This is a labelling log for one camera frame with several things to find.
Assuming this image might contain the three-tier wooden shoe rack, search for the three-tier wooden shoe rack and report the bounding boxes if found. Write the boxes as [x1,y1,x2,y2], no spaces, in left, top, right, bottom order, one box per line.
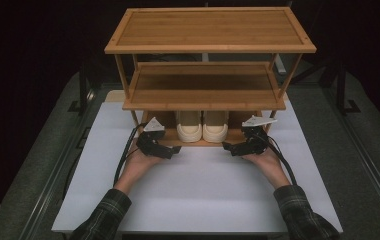
[103,6,318,148]

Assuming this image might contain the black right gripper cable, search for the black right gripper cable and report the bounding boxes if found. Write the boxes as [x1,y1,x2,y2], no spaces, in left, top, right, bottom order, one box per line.
[260,132,298,187]

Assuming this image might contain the grey metal rail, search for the grey metal rail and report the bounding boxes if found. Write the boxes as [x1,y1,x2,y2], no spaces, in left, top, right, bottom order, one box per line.
[17,87,107,240]
[322,87,380,228]

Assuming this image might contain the cream foam clog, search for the cream foam clog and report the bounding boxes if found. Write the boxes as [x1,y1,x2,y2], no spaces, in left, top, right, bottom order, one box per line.
[202,110,230,144]
[175,110,203,144]

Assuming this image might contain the black metal stand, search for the black metal stand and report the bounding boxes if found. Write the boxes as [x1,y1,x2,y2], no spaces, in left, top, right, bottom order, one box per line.
[334,61,362,116]
[67,61,94,116]

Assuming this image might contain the person's right hand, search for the person's right hand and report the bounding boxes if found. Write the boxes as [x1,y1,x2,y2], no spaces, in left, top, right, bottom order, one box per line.
[241,147,287,183]

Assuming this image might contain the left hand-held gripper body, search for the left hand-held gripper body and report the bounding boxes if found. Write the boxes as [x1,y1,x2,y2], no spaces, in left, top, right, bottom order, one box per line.
[135,116,176,160]

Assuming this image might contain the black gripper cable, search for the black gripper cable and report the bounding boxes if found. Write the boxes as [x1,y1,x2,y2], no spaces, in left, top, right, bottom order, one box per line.
[112,122,147,188]
[260,132,298,187]

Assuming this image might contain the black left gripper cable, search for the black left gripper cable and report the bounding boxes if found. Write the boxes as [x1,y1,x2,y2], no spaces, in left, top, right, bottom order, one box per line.
[112,122,147,188]

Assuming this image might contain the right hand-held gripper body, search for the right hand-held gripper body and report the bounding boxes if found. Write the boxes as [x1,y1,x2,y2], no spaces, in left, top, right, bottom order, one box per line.
[231,114,278,157]

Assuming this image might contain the person's left hand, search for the person's left hand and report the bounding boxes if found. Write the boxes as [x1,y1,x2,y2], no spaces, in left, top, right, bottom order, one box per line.
[121,145,166,188]

